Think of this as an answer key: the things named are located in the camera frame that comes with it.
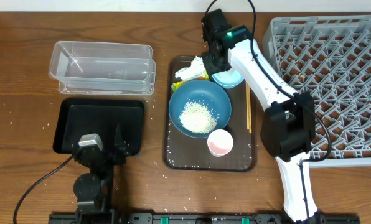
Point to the wooden chopstick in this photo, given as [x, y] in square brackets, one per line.
[250, 113]
[247, 95]

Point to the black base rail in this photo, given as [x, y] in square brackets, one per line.
[149, 218]

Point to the pile of white rice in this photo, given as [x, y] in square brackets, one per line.
[197, 118]

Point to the grey dishwasher rack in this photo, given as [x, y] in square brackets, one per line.
[330, 58]

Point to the dark blue bowl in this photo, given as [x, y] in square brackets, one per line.
[205, 93]

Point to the black plastic bin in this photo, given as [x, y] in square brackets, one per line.
[81, 116]

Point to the pink cup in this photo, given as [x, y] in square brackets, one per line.
[220, 142]

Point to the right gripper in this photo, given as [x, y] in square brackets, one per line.
[211, 61]

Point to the light blue small bowl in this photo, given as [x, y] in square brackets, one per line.
[228, 79]

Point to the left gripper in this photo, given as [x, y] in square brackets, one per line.
[120, 149]

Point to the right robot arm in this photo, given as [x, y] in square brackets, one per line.
[288, 124]

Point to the clear plastic bin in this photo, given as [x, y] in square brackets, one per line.
[104, 66]

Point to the yellow green wrapper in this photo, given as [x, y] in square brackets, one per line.
[177, 85]

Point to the dark brown serving tray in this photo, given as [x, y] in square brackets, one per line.
[182, 152]

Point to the crumpled white tissue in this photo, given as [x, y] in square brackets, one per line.
[196, 68]

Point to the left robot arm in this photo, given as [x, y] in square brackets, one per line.
[93, 190]

